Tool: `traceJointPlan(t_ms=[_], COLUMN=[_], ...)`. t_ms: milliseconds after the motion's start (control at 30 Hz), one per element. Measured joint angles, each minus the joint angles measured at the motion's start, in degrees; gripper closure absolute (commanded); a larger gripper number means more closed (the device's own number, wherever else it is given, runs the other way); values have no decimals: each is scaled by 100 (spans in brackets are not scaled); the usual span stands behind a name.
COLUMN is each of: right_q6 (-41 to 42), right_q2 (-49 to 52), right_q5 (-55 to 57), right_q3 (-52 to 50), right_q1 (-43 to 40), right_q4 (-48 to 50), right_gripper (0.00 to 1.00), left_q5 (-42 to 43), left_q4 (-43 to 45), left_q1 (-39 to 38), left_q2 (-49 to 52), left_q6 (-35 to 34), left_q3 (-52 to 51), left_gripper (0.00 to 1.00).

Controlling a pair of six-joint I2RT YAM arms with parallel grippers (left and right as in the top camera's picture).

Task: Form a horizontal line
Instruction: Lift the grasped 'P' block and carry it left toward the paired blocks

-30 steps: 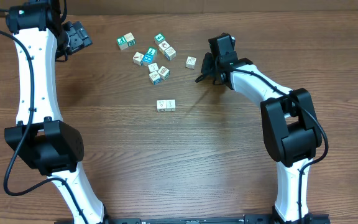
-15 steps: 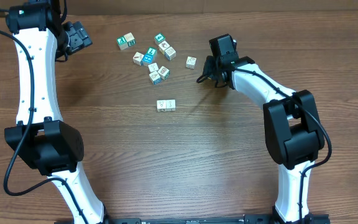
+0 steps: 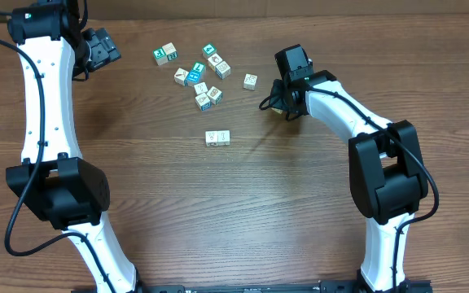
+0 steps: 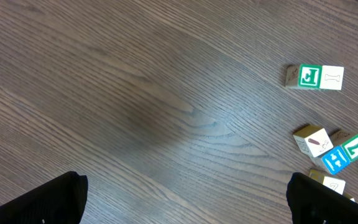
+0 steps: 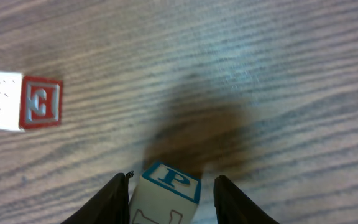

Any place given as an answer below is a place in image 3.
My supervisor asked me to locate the yellow-edged wooden block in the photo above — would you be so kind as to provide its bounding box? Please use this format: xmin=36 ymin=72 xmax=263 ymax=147
xmin=272 ymin=107 xmax=283 ymax=114

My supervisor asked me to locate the wooden E letter block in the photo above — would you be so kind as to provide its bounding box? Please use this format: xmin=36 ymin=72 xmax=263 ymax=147
xmin=243 ymin=73 xmax=257 ymax=90

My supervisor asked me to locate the red-edged wooden letter block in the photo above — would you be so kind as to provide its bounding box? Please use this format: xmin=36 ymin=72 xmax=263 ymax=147
xmin=217 ymin=130 xmax=230 ymax=146

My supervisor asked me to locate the wooden A airplane block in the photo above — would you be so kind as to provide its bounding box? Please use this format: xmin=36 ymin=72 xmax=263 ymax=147
xmin=205 ymin=131 xmax=218 ymax=147

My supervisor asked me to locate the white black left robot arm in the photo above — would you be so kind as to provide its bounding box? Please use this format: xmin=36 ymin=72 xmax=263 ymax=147
xmin=6 ymin=1 xmax=142 ymax=292

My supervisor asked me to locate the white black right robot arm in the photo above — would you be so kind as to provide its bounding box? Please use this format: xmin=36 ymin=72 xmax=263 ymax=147
xmin=259 ymin=45 xmax=436 ymax=292

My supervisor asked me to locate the green picture wooden block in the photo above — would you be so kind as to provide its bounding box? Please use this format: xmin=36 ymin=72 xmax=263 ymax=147
xmin=152 ymin=47 xmax=169 ymax=66

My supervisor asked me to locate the green R wooden block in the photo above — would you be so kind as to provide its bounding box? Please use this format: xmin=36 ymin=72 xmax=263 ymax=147
xmin=162 ymin=42 xmax=178 ymax=61

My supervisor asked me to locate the green B wooden block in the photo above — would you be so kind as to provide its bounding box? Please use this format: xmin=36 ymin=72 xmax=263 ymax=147
xmin=216 ymin=61 xmax=231 ymax=79

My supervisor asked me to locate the red picture wooden block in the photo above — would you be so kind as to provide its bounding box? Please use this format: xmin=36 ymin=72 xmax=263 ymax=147
xmin=208 ymin=53 xmax=223 ymax=72

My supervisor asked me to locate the hammer picture wooden block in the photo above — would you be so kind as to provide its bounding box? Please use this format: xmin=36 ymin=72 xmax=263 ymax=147
xmin=173 ymin=68 xmax=189 ymax=86

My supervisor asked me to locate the blue D wooden block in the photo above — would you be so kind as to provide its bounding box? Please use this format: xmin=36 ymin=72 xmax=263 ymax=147
xmin=195 ymin=93 xmax=212 ymax=111

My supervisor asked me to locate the white question mark block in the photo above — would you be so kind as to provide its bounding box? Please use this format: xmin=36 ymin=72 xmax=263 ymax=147
xmin=193 ymin=82 xmax=208 ymax=95

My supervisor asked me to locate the green 4 wooden block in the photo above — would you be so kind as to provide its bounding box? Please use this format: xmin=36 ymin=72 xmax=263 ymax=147
xmin=202 ymin=43 xmax=217 ymax=59

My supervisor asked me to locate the green L wooden block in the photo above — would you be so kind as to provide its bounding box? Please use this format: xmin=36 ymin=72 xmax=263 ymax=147
xmin=191 ymin=62 xmax=207 ymax=79

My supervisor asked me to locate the blue H wooden block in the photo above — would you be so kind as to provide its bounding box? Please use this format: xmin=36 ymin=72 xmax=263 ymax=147
xmin=185 ymin=70 xmax=201 ymax=86

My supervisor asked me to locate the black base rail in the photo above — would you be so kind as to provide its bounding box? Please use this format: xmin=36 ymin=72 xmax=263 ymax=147
xmin=71 ymin=278 xmax=434 ymax=293

